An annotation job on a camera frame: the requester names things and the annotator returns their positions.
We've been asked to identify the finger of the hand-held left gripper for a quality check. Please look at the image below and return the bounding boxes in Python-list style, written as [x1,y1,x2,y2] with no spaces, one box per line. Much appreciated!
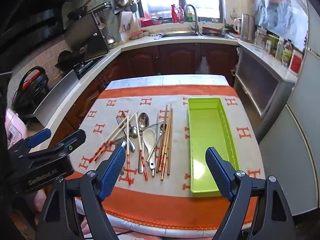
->
[54,129,87,153]
[26,128,52,149]

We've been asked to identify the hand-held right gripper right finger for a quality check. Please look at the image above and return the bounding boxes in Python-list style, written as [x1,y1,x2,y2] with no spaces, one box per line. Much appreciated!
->
[205,146,298,240]

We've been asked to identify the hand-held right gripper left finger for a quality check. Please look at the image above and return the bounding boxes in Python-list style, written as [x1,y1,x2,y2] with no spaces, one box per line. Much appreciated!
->
[35,145,127,240]

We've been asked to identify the light red-tipped chopstick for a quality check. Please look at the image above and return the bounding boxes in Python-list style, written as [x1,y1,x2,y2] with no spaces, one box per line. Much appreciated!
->
[126,115,132,186]
[89,114,132,163]
[135,112,148,181]
[94,112,139,162]

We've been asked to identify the twisted metal chopstick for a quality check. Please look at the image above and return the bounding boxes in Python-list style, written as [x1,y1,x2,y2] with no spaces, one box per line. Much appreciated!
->
[107,136,128,145]

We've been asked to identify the green plastic utensil tray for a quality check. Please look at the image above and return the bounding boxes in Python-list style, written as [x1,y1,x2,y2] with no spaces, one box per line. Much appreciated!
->
[187,97,240,193]

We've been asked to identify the metal fork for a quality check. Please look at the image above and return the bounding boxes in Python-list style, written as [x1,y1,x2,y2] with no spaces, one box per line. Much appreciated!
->
[115,116,137,153]

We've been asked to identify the white ceramic spoon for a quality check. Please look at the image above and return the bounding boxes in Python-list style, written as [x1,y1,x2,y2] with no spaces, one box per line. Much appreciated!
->
[143,128,157,170]

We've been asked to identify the large metal spoon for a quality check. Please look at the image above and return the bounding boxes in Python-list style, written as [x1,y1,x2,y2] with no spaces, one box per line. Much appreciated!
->
[137,112,150,175]

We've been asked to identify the smooth metal chopstick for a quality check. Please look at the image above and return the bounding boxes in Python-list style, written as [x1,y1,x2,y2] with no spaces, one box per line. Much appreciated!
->
[154,113,159,155]
[143,120,165,131]

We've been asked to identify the pink kitchen appliance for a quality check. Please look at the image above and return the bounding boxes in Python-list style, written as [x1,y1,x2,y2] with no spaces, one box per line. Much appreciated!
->
[5,109,28,150]

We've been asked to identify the black pressure cooker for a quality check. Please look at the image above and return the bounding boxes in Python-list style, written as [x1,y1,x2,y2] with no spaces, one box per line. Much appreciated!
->
[11,66,50,120]

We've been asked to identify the steel stove guard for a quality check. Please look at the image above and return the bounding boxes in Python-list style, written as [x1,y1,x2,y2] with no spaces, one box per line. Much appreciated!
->
[30,70,78,128]

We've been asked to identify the orange and beige printed blanket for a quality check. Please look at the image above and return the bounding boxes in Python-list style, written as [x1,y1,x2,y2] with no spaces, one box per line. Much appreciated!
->
[64,84,266,232]

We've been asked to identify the white patterned table cover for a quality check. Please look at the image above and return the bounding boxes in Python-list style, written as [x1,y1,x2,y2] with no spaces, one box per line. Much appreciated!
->
[75,195,253,238]

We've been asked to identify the gas stove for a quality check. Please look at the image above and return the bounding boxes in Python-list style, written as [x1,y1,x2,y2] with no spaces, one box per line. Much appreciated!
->
[74,55,107,79]

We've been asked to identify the black wok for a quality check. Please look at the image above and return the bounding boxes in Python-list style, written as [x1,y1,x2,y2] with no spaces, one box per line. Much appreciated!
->
[55,50,83,68]

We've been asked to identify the grey refrigerator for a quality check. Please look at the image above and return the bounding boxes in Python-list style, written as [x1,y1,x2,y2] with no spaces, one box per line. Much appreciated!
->
[257,0,320,217]

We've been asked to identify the stainless steel splash panel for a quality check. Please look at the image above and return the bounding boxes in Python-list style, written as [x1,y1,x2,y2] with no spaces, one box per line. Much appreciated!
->
[64,11,110,63]

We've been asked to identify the white plastic bag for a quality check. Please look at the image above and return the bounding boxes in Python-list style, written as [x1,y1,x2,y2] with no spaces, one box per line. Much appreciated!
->
[195,55,210,74]

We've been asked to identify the steel ladle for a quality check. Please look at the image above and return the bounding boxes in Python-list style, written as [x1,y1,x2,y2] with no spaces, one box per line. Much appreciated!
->
[104,27,116,44]

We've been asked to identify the black range hood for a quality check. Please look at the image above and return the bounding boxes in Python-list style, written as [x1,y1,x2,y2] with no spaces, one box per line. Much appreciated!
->
[0,0,84,73]

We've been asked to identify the dark wooden base cabinets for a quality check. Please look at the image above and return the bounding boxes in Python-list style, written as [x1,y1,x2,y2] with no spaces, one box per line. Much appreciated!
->
[64,42,239,130]

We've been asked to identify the white kitchen countertop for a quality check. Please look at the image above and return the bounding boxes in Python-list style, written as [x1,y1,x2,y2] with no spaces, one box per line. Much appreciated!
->
[32,31,240,140]

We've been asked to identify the black hanging frying pan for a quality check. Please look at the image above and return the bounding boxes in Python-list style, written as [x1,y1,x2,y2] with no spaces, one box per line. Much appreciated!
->
[67,2,88,19]

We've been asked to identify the white cutting board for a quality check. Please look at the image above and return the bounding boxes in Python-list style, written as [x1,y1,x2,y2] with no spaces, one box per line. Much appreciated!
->
[117,11,142,34]

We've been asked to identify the red box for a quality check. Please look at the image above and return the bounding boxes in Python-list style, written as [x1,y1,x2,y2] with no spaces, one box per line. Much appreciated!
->
[289,49,304,77]

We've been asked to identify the green label bottle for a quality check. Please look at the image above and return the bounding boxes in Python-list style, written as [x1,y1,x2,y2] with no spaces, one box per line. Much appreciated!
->
[281,39,293,67]

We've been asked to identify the white plastic bottle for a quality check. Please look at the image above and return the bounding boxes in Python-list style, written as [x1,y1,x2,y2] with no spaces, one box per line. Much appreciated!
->
[274,37,285,61]

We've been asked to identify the glass jar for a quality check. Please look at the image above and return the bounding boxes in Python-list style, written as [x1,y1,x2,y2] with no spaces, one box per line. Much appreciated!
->
[254,26,267,52]

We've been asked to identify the green box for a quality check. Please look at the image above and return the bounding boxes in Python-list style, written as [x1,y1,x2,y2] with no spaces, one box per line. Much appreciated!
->
[266,34,279,55]

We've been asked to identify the red basin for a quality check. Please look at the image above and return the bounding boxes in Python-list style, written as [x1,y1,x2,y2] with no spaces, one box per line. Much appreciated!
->
[140,17,163,27]

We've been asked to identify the red plate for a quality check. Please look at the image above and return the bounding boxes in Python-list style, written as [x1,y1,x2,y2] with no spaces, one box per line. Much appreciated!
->
[201,26,223,35]

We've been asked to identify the steel sink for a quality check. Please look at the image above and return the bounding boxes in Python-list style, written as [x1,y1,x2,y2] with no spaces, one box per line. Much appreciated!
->
[161,31,200,38]

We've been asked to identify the stainless steel kettle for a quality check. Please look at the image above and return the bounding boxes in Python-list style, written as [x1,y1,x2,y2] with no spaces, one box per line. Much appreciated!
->
[240,13,256,43]

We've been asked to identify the steel faucet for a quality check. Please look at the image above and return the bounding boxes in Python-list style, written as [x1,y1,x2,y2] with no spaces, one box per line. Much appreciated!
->
[184,4,200,35]

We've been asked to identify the crumpled plastic wall sheet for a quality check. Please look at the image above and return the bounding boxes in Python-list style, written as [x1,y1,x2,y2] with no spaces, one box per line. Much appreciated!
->
[255,0,308,33]

